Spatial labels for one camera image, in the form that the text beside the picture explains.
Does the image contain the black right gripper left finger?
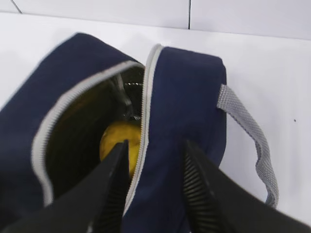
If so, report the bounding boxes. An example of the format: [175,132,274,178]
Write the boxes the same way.
[3,141,129,233]

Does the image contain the yellow pear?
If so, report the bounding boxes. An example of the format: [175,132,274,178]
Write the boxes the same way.
[100,121,141,178]

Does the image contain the navy lunch bag grey handles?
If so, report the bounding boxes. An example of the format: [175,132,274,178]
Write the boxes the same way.
[0,33,278,233]

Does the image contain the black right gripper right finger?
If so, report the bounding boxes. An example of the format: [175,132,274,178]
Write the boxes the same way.
[183,140,311,233]

